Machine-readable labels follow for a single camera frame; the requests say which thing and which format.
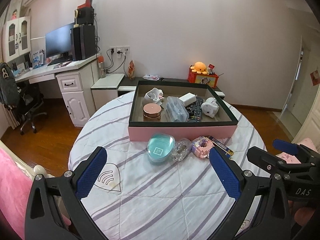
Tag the white glass door cabinet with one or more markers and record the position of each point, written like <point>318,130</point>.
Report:
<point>16,38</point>

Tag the black white tv stand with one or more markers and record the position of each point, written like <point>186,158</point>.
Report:
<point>111,86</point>

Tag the pink box with black rim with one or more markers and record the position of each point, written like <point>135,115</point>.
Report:
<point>223,125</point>

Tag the black speaker with red bag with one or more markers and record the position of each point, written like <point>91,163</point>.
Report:
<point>84,13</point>

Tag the orange cap water bottle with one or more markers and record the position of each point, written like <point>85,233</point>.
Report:
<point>101,66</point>

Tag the black computer tower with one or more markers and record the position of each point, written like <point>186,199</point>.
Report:
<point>83,44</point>

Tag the pink lidded jar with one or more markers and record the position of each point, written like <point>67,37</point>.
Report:
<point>152,112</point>

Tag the black office chair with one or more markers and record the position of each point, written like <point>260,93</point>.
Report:
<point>23,100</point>

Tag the black remote control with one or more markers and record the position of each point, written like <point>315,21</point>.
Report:
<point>194,110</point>

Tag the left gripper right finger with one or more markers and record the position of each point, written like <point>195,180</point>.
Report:
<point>271,219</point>

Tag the white power adapter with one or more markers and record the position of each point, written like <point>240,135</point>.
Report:
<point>188,99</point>

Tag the pink quilt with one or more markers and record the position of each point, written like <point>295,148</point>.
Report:
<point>307,159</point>

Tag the orange octopus plush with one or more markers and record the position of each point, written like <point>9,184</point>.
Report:
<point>199,68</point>

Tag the teal oval case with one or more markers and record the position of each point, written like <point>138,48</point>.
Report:
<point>160,147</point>

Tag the pink building block figure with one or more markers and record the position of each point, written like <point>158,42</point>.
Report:
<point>201,147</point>

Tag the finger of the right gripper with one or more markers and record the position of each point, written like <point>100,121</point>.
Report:
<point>266,161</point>
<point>285,146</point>

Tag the clear box of masks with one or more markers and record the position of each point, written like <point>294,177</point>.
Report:
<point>175,110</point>

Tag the white door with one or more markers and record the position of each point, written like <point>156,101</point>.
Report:
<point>296,106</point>

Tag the white desk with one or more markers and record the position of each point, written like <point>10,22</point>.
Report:
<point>75,81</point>

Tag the white handheld fan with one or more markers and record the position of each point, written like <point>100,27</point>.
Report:
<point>153,96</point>

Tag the blue and gold box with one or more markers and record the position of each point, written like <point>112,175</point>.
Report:
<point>217,143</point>

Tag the patterned cloth pouch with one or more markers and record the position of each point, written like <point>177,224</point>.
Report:
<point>151,77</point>

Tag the orange snack bag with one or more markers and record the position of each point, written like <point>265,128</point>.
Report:
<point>131,70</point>

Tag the red toy box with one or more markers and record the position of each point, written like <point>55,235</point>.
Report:
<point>210,80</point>

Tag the wall power outlet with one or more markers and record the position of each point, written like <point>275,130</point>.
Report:
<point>120,49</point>

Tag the black computer monitor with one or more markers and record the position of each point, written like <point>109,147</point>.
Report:
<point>58,42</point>

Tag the person's right hand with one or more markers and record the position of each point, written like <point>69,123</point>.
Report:
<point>301,214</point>

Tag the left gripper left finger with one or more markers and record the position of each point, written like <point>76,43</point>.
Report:
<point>43,219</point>

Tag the white astronaut figurine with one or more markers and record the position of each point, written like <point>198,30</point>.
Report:
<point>210,107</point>

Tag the striped white tablecloth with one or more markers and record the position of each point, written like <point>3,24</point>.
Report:
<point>183,200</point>

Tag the pink blanket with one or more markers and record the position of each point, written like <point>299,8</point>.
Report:
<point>16,181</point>

